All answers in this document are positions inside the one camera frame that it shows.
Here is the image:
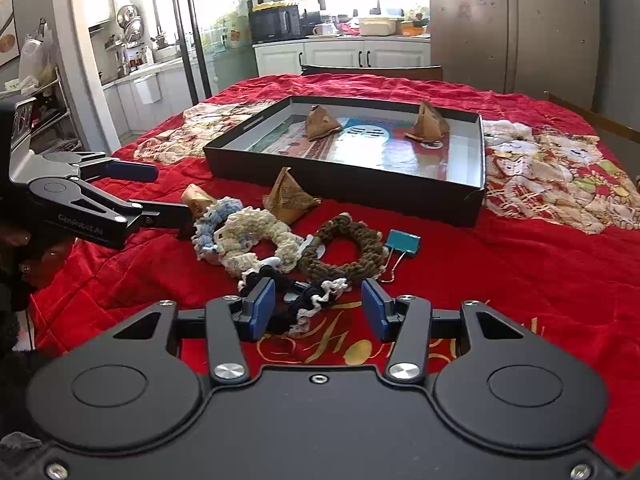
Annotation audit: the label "white base cabinet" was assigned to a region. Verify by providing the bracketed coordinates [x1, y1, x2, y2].
[252, 37, 431, 77]

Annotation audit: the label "person's left hand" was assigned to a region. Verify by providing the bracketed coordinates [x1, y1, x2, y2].
[0, 224, 76, 311]

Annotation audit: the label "brown crochet scrunchie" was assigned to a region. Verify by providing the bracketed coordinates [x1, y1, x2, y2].
[298, 213, 388, 286]

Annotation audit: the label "white hanging trash bin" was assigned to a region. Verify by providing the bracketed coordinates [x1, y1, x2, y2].
[132, 74, 162, 105]

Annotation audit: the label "brown pyramid paper packet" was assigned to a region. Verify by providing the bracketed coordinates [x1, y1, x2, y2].
[305, 105, 344, 141]
[406, 100, 451, 142]
[263, 166, 321, 225]
[181, 184, 217, 217]

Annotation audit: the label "dark wooden chair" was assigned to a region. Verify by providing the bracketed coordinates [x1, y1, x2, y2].
[300, 64, 444, 81]
[544, 91, 640, 147]

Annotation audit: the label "steel refrigerator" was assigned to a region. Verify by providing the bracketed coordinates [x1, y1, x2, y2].
[430, 0, 601, 111]

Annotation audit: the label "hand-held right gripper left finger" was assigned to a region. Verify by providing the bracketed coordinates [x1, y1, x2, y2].
[114, 278, 277, 385]

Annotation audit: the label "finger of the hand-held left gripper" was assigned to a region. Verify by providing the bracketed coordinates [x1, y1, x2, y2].
[35, 151, 160, 183]
[29, 177, 196, 250]

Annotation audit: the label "cream crochet scrunchie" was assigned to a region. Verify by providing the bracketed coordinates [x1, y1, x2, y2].
[212, 208, 306, 278]

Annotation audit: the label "teal binder clip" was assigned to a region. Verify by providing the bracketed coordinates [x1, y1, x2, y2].
[377, 230, 422, 283]

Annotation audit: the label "black white crochet scrunchie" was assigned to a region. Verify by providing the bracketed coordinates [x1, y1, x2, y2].
[237, 257, 351, 336]

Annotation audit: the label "white sink counter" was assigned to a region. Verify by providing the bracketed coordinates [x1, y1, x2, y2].
[100, 56, 202, 137]

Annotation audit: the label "black sliding door frame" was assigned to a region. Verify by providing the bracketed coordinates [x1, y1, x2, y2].
[167, 0, 212, 104]

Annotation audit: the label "wall poster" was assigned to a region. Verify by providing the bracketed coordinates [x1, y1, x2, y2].
[0, 0, 21, 67]

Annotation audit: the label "steel pot lids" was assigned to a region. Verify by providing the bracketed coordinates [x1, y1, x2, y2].
[116, 4, 146, 43]

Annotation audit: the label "black shallow cardboard tray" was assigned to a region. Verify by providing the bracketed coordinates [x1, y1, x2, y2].
[202, 95, 487, 228]

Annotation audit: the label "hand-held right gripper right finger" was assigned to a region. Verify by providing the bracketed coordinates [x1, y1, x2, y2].
[361, 278, 526, 382]

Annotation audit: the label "blue white crochet scrunchie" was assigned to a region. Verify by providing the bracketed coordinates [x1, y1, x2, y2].
[192, 197, 242, 264]

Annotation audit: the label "metal wire rack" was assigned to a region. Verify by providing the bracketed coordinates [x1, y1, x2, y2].
[0, 66, 84, 157]

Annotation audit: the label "cream plastic container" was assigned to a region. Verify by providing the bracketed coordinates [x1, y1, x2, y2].
[358, 17, 404, 37]

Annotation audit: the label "black microwave oven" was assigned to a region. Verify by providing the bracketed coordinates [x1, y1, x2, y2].
[248, 6, 302, 44]

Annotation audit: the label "white plastic bag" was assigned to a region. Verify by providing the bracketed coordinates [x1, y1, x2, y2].
[19, 25, 55, 87]

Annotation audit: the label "red printed blanket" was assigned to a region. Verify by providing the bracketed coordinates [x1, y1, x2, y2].
[30, 74, 640, 467]

